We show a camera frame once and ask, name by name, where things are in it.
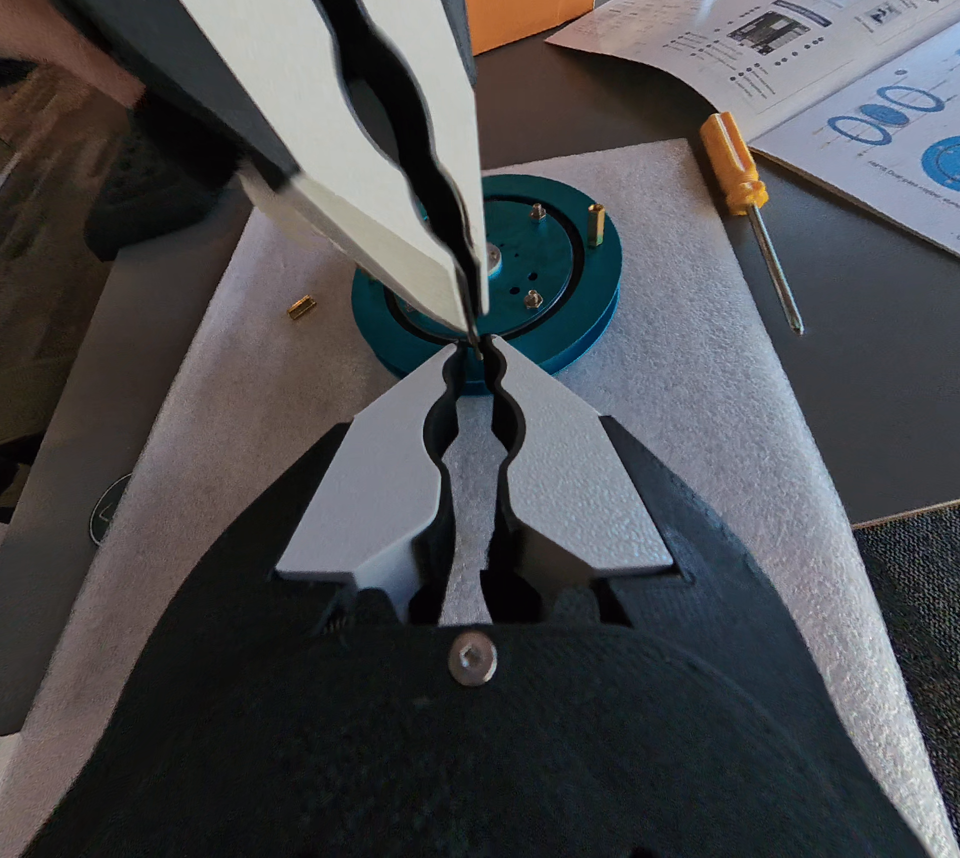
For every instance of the dark grey desk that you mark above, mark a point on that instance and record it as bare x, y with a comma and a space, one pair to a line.
840, 393

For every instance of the blue disc with bearing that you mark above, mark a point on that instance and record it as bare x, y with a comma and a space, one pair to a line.
533, 265

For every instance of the black office chair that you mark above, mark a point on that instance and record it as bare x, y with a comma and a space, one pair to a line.
150, 183

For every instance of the white foam sheet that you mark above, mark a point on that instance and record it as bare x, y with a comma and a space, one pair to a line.
150, 498

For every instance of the blue round metal base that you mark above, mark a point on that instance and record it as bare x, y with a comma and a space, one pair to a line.
585, 325

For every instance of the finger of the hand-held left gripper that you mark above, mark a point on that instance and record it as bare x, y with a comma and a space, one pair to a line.
285, 78
420, 33

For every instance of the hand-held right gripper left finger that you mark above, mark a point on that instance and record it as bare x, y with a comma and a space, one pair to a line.
360, 498

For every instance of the brass standoff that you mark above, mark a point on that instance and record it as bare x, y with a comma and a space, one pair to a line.
537, 214
596, 223
474, 339
303, 306

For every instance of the black glossy object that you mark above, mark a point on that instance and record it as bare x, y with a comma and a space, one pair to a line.
108, 513

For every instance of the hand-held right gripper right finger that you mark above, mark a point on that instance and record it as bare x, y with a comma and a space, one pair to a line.
585, 498

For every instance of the printed instruction booklet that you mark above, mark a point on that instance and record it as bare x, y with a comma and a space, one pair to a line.
840, 33

